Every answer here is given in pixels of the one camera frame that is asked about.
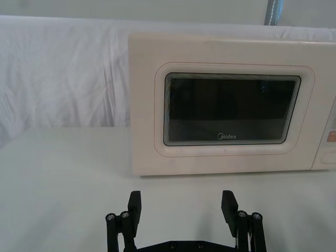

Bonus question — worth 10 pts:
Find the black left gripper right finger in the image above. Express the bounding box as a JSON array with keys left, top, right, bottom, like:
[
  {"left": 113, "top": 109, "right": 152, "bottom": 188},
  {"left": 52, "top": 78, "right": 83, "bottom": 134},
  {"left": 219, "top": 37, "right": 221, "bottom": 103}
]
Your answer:
[{"left": 221, "top": 190, "right": 267, "bottom": 252}]

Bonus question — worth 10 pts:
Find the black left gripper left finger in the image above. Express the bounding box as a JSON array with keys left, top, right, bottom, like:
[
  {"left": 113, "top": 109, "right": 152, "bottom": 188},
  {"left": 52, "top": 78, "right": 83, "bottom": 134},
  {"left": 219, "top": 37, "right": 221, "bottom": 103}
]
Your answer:
[{"left": 104, "top": 191, "right": 143, "bottom": 252}]

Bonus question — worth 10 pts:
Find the white table cloth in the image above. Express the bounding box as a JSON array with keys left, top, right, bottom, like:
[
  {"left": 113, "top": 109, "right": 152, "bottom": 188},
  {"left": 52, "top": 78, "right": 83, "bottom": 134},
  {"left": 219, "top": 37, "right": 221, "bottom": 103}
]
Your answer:
[{"left": 0, "top": 125, "right": 336, "bottom": 252}]

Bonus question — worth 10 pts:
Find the cream microwave oven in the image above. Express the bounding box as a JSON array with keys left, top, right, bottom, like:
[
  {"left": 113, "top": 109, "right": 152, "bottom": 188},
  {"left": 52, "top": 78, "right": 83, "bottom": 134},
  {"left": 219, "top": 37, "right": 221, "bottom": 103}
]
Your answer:
[{"left": 128, "top": 31, "right": 336, "bottom": 180}]

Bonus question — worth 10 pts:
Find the white curtain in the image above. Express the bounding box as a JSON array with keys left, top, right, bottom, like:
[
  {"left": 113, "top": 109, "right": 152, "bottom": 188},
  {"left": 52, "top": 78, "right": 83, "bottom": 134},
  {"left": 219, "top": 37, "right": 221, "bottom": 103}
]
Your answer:
[{"left": 0, "top": 14, "right": 336, "bottom": 148}]

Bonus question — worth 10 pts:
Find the grey striped post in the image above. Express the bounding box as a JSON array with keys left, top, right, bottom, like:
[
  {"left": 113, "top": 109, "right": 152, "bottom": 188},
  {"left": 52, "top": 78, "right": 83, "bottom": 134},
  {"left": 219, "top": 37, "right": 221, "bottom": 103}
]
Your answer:
[{"left": 264, "top": 0, "right": 286, "bottom": 27}]

